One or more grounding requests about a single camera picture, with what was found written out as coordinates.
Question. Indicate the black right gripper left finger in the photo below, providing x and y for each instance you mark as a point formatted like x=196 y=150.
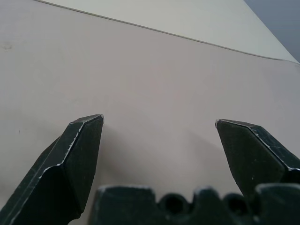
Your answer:
x=58 y=173

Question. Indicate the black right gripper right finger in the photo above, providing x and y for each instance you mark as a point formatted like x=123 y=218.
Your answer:
x=253 y=154

